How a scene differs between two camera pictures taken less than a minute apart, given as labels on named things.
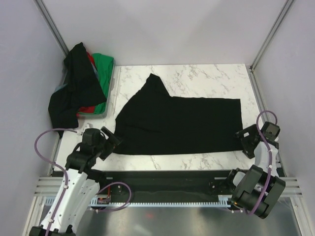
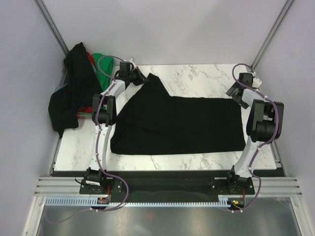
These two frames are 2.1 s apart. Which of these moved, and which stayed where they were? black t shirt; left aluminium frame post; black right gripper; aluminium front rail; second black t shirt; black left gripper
Moved: black left gripper; black right gripper
Stayed: black t shirt; left aluminium frame post; aluminium front rail; second black t shirt
